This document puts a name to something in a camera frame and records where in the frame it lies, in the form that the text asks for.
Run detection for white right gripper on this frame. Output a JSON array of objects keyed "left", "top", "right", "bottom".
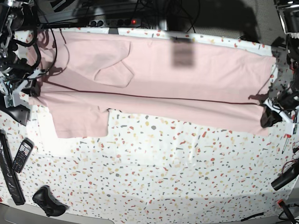
[{"left": 0, "top": 69, "right": 44, "bottom": 108}]

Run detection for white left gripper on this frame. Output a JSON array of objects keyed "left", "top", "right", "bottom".
[{"left": 263, "top": 99, "right": 299, "bottom": 135}]

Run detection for pink T-shirt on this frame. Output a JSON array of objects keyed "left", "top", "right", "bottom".
[{"left": 31, "top": 31, "right": 276, "bottom": 138}]

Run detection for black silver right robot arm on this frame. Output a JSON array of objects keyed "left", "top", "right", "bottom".
[{"left": 0, "top": 0, "right": 45, "bottom": 109}]

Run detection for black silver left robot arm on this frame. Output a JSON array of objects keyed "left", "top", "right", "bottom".
[{"left": 261, "top": 0, "right": 299, "bottom": 135}]

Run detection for black handheld device with grip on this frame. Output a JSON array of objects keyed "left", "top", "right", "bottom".
[{"left": 2, "top": 105, "right": 30, "bottom": 126}]

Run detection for black phone handset with keypad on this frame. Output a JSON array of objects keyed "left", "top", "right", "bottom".
[{"left": 12, "top": 138, "right": 34, "bottom": 173}]

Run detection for long black bar remote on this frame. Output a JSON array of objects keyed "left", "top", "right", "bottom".
[{"left": 0, "top": 130, "right": 26, "bottom": 205}]

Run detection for red and black tool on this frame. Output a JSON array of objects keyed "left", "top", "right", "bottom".
[{"left": 278, "top": 199, "right": 299, "bottom": 224}]

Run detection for black game controller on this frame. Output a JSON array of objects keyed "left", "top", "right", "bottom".
[{"left": 32, "top": 185, "right": 68, "bottom": 217}]

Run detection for red handled screwdriver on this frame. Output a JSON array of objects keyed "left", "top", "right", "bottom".
[{"left": 282, "top": 134, "right": 291, "bottom": 154}]

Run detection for black cylindrical device with wires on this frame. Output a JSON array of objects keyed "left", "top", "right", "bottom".
[{"left": 271, "top": 163, "right": 299, "bottom": 191}]

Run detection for aluminium frame rail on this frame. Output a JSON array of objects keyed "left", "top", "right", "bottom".
[{"left": 38, "top": 7, "right": 106, "bottom": 23}]

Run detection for black power strip red switch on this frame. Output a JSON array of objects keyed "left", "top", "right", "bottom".
[{"left": 89, "top": 18, "right": 141, "bottom": 28}]

